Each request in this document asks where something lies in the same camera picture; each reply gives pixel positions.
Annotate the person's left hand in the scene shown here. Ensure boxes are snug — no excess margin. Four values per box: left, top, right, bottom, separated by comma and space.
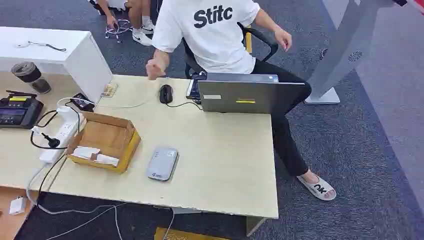
274, 29, 293, 53

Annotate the person's right hand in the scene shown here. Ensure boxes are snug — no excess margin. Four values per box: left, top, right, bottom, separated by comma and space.
146, 57, 167, 81

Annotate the black office chair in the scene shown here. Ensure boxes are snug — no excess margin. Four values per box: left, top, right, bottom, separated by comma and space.
183, 23, 279, 79

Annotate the black computer mouse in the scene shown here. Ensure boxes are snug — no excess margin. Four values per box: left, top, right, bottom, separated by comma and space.
158, 84, 174, 105

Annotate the yellow wooden board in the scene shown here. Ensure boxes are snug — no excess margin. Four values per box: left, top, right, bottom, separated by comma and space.
244, 25, 253, 54

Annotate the printed card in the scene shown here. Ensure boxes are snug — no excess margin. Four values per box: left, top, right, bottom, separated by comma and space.
100, 82, 119, 99

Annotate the person crouching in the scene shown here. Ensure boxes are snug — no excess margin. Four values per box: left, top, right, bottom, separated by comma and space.
88, 0, 157, 47

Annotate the grey floor stand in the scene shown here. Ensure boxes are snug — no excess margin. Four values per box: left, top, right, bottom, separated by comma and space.
303, 0, 397, 106

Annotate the person in white shirt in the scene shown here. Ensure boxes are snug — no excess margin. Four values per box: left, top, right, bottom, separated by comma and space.
145, 0, 337, 202

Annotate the grey laptop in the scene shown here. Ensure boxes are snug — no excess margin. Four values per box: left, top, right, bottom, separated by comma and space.
185, 72, 307, 116

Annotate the white cabinet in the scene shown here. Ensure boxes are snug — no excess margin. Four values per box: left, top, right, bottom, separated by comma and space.
0, 26, 114, 104

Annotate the black power adapter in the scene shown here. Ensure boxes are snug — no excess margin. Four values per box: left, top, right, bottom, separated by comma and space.
70, 92, 97, 113

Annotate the brown cardboard box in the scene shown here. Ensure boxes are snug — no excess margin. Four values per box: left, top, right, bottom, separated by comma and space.
66, 111, 142, 174

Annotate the grey card reader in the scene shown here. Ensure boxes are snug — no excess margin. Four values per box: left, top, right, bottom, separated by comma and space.
146, 146, 180, 182

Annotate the white card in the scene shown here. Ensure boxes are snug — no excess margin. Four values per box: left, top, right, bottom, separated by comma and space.
95, 153, 120, 168
71, 146, 101, 161

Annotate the white power strip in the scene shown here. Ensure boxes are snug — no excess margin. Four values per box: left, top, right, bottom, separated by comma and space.
39, 105, 88, 164

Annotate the cup with dark lid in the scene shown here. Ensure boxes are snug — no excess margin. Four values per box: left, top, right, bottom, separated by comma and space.
11, 61, 53, 95

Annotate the black plug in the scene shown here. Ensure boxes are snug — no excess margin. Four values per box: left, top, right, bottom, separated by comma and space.
41, 132, 62, 149

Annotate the black desk terminal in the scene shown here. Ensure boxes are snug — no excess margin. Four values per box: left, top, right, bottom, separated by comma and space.
0, 90, 45, 130

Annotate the white slipper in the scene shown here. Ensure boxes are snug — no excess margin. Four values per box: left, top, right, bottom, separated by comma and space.
296, 174, 337, 202

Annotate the yellow box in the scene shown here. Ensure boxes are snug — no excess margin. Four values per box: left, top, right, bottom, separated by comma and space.
153, 226, 230, 240

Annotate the white charger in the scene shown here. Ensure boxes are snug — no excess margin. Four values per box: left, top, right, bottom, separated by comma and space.
8, 196, 28, 217

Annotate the thin white desk cable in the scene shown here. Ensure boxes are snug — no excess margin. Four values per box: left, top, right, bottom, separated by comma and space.
95, 95, 157, 110

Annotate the black mouse cable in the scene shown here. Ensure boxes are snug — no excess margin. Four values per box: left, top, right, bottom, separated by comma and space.
165, 100, 203, 111

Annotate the black and white strap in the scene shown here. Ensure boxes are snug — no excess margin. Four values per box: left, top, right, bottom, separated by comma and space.
27, 40, 67, 53

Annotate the black plug cable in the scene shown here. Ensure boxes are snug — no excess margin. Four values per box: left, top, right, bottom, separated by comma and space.
30, 101, 82, 151

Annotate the white floor cable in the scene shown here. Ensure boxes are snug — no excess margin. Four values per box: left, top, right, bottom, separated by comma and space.
25, 163, 129, 240

